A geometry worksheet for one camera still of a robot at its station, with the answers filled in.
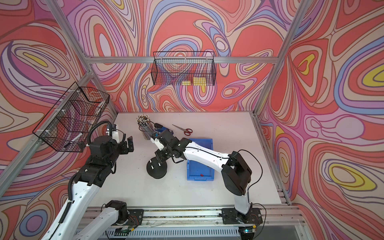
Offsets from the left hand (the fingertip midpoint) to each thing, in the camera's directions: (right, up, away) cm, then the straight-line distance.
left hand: (123, 137), depth 73 cm
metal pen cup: (+4, +3, +26) cm, 27 cm away
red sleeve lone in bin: (+39, -23, +14) cm, 48 cm away
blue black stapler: (+10, +4, +33) cm, 34 cm away
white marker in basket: (-24, +1, +2) cm, 24 cm away
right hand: (+16, -13, +7) cm, 21 cm away
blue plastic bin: (+37, -22, +19) cm, 47 cm away
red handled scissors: (+30, +2, +35) cm, 46 cm away
